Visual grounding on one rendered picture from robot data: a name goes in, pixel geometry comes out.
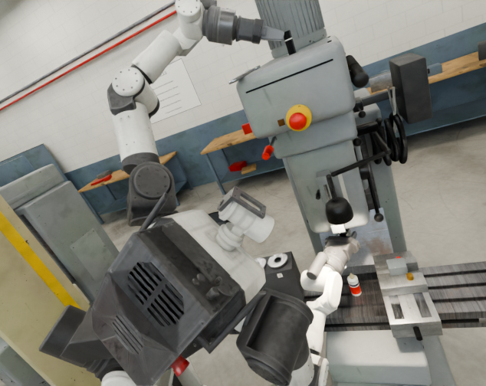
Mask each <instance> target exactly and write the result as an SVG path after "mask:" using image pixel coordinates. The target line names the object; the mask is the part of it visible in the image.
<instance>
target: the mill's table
mask: <svg viewBox="0 0 486 386"><path fill-rule="evenodd" d="M419 272H422V274H423V276H424V277H425V281H426V282H427V286H428V291H429V295H430V296H431V299H432V301H433V304H434V306H435V309H436V311H437V313H438V316H439V318H440V320H441V323H442V328H443V329H453V328H480V327H486V261H481V262H474V263H459V264H451V265H443V266H435V267H420V268H419ZM354 275H356V276H357V278H358V281H359V284H360V289H361V292H362V293H361V294H360V295H359V296H354V295H353V294H352V293H351V290H350V286H349V284H348V280H347V277H348V276H349V275H344V276H341V278H342V282H343V285H342V290H341V295H340V303H339V305H338V307H337V309H336V310H335V311H333V312H332V313H331V314H329V315H327V317H326V321H325V326H324V330H323V331H324V332H345V331H372V330H391V328H390V324H389V319H388V316H387V312H386V307H385V303H384V300H383V295H382V292H381V289H380V285H379V280H378V276H377V273H376V272H374V273H360V274H354ZM322 295H323V292H317V291H310V290H305V289H304V300H301V301H303V302H304V303H306V304H307V302H314V301H316V300H317V299H318V298H319V297H321V296H322Z"/></svg>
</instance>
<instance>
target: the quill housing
mask: <svg viewBox="0 0 486 386"><path fill-rule="evenodd" d="M287 162H288V165H289V167H290V170H291V174H292V176H293V179H294V183H295V185H296V187H297V191H298V194H299V196H300V200H301V203H302V205H303V208H304V211H305V214H306V216H307V223H309V225H310V229H311V230H312V231H313V232H315V233H323V232H328V231H332V229H331V226H330V223H329V222H328V220H327V216H326V213H325V209H326V208H325V206H324V202H323V199H322V196H321V193H320V199H319V200H317V199H316V193H317V190H318V189H319V186H318V184H317V180H316V176H317V172H322V171H326V170H329V171H330V175H331V172H335V171H336V170H339V169H341V168H344V167H347V166H349V165H351V164H353V163H357V162H358V158H357V155H356V150H355V148H353V141H352V140H349V141H345V142H341V143H337V144H334V145H331V146H326V147H323V148H320V149H315V150H312V151H309V152H304V153H301V154H297V155H293V156H289V157H287ZM331 177H332V176H331ZM332 181H333V185H334V188H335V191H336V193H337V197H341V198H345V199H346V200H348V202H349V203H350V205H351V207H352V210H353V219H352V220H351V221H349V222H348V223H345V229H347V228H352V227H362V226H365V225H367V224H368V223H369V220H370V216H369V208H368V205H367V202H366V196H365V193H366V192H365V190H364V189H363V183H362V179H361V177H360V170H359V167H357V168H354V169H351V170H349V171H348V172H344V173H343V174H340V175H337V176H335V177H332ZM319 190H320V189H319Z"/></svg>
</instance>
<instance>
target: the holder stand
mask: <svg viewBox="0 0 486 386"><path fill-rule="evenodd" d="M255 260H256V261H257V262H258V263H259V264H260V265H261V266H262V267H263V268H264V274H265V279H266V282H265V284H264V285H263V286H262V288H261V289H260V291H262V290H263V289H264V288H265V287H266V288H268V289H272V290H276V291H278V292H281V293H285V294H287V295H291V296H294V297H296V298H298V299H300V300H304V289H303V287H302V285H301V283H300V277H301V274H300V271H299V269H298V267H297V264H296V261H295V259H294V256H293V254H292V252H291V251H289V252H286V253H280V254H275V255H272V256H268V257H262V258H256V259H255ZM260 291H259V292H260Z"/></svg>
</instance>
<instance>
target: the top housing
mask: <svg viewBox="0 0 486 386"><path fill-rule="evenodd" d="M296 52H297V53H294V54H292V55H289V54H286V55H284V56H282V57H278V58H276V59H273V60H271V61H268V62H267V63H266V64H264V65H262V66H261V67H260V68H259V69H257V70H254V71H253V72H251V73H250V74H248V75H247V76H245V77H243V78H241V79H240V80H239V81H238V82H237V84H236V90H237V92H238V95H239V98H240V101H241V104H242V106H243V108H244V111H245V114H246V116H247V118H248V122H249V124H250V127H251V130H252V132H253V134H254V136H255V137H256V138H258V139H263V138H267V137H269V136H273V135H277V134H279V133H282V132H287V131H289V130H291V128H289V127H288V125H287V123H286V115H287V112H288V110H289V109H290V108H291V107H292V106H295V105H297V104H301V105H305V106H306V107H308V108H309V109H310V111H311V114H312V119H311V123H316V122H319V121H321V120H324V119H329V118H331V117H334V116H339V115H341V114H344V113H348V112H349V111H351V110H352V109H353V108H354V107H355V104H356V100H355V96H354V92H353V86H352V82H351V79H350V72H349V68H348V65H347V61H346V53H345V51H344V48H343V45H342V44H341V43H340V41H339V40H338V38H337V37H336V36H334V35H331V36H329V37H326V38H324V39H322V40H320V41H317V42H315V43H313V44H310V45H308V46H306V47H303V48H301V49H299V50H297V51H296ZM280 119H284V122H285V125H283V126H279V125H278V122H277V121H278V120H280ZM311 123H310V124H311Z"/></svg>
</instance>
